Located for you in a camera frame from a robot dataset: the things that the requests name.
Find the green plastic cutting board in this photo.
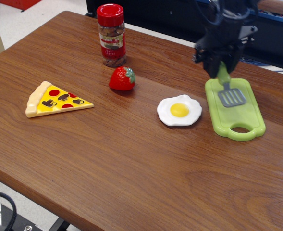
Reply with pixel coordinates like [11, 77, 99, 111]
[205, 78, 266, 141]

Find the toy pizza slice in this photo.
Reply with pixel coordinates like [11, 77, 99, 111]
[25, 81, 94, 118]

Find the red capped spice jar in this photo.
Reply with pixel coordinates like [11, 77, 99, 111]
[97, 3, 126, 67]

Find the toy strawberry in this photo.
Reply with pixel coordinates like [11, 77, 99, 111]
[109, 66, 136, 91]

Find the black metal frame rail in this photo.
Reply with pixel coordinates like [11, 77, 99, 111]
[85, 0, 283, 72]

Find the toy fried egg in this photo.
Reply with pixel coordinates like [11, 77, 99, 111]
[157, 94, 202, 127]

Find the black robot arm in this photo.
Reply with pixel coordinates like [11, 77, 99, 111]
[192, 0, 258, 78]

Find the green handled grey spatula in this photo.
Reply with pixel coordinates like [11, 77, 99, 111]
[217, 62, 246, 108]

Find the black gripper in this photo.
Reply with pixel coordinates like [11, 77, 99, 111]
[195, 12, 258, 78]

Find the black base bracket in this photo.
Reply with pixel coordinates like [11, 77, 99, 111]
[0, 192, 42, 231]

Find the red box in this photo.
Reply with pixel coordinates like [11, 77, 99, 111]
[0, 0, 41, 11]

